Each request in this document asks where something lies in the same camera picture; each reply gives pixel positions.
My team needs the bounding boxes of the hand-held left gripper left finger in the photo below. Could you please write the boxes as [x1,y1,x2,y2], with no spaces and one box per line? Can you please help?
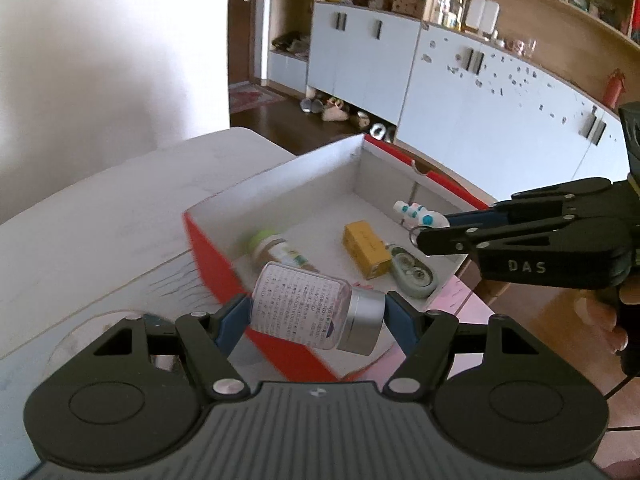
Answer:
[65,296,252,403]

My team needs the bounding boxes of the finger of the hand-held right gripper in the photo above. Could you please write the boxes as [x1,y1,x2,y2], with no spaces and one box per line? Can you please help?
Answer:
[444,177,617,232]
[416,209,603,259]

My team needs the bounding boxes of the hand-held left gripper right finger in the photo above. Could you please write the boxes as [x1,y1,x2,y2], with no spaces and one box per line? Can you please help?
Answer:
[381,292,566,403]

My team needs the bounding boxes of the white blue keychain toy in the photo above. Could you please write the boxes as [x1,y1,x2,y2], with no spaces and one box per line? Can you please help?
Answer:
[392,200,449,247]

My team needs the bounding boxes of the grey correction tape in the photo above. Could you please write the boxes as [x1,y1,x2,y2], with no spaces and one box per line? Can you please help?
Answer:
[384,243,441,300]

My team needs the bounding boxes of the clear bottle with silver cap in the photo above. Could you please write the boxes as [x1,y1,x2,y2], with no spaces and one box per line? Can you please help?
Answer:
[247,261,387,356]

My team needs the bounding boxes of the small yellow box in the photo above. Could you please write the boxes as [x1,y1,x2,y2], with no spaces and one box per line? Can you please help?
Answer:
[342,221,393,280]

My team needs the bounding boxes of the brown jar with green lid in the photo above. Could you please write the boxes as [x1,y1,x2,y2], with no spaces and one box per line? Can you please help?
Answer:
[248,230,321,273]

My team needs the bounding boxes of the red cardboard box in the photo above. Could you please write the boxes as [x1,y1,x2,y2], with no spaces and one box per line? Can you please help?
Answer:
[181,134,493,383]

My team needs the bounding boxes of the person's right hand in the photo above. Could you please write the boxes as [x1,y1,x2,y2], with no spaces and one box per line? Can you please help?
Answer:
[591,304,630,353]

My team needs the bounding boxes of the red tall object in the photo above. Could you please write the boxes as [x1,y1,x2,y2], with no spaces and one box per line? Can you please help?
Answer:
[606,69,627,108]

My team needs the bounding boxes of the white storage containers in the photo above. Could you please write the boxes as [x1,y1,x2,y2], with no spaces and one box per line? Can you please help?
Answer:
[467,0,501,33]

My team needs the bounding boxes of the printed table mat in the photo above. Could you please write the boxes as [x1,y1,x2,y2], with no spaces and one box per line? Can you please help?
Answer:
[0,252,493,476]

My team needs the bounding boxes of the red floor rug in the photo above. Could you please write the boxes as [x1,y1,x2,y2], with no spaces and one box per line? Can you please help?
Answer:
[230,84,288,115]

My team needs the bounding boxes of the dark shoes on shelf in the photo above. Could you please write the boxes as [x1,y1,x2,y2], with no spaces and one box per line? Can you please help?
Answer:
[272,32,311,57]

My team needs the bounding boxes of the brown door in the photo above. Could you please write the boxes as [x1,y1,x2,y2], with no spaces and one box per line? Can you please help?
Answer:
[229,0,273,86]

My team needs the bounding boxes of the white wooden wall cabinet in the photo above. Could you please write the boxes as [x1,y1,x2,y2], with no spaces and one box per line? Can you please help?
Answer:
[267,0,640,201]

